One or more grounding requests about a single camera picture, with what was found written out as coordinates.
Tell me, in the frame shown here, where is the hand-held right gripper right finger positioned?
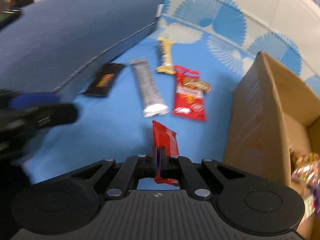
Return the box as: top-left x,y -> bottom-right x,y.
160,146 -> 247,198

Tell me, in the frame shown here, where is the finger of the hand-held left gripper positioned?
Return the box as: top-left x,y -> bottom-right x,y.
7,92 -> 62,109
0,102 -> 78,133

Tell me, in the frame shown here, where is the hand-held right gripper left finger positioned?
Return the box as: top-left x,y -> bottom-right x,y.
71,146 -> 158,198

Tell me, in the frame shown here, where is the plain red snack packet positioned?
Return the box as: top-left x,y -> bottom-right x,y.
151,120 -> 180,186

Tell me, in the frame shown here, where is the black snack bar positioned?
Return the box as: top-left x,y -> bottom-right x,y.
82,63 -> 125,98

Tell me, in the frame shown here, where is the red printed snack packet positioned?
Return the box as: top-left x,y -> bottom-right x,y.
171,65 -> 208,122

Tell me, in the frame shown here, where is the silver snack bar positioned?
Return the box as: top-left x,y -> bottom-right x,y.
129,59 -> 168,118

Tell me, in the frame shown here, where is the small gold candy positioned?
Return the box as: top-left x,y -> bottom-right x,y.
182,77 -> 212,93

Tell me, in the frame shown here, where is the brown cardboard box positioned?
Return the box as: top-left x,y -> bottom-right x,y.
222,51 -> 320,240

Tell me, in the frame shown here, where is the yellow snack bar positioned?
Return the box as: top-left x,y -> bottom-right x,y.
156,37 -> 175,75

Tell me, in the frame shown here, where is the clear biscuit packet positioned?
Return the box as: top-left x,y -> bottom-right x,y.
290,151 -> 320,183

